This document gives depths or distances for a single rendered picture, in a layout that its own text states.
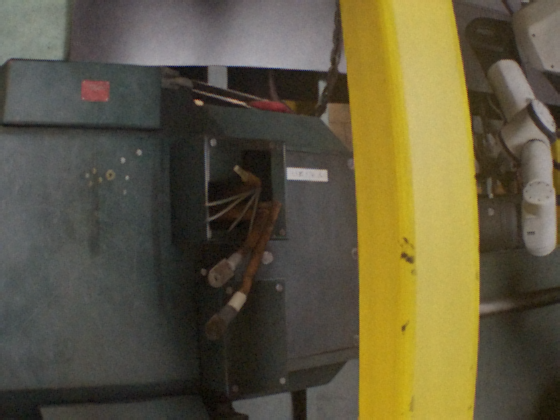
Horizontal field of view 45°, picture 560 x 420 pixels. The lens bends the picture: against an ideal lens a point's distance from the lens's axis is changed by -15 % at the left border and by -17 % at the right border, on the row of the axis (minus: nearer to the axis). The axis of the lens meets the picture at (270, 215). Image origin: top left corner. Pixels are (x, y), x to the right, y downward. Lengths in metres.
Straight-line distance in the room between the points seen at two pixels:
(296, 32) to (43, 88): 0.95
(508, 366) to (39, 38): 1.47
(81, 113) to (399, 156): 0.42
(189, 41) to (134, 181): 0.75
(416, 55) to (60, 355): 0.54
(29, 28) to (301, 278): 0.90
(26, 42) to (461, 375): 1.24
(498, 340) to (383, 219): 1.25
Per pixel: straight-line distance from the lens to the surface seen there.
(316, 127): 1.22
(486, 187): 2.37
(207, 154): 0.93
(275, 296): 1.00
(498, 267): 1.92
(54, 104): 0.92
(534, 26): 1.51
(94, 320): 0.93
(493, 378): 1.95
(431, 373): 0.72
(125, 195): 0.95
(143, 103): 0.98
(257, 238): 0.93
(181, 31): 1.67
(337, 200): 1.17
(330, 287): 1.15
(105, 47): 1.63
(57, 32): 1.67
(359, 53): 0.77
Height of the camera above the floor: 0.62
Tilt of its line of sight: 3 degrees up
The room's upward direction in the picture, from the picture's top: 2 degrees counter-clockwise
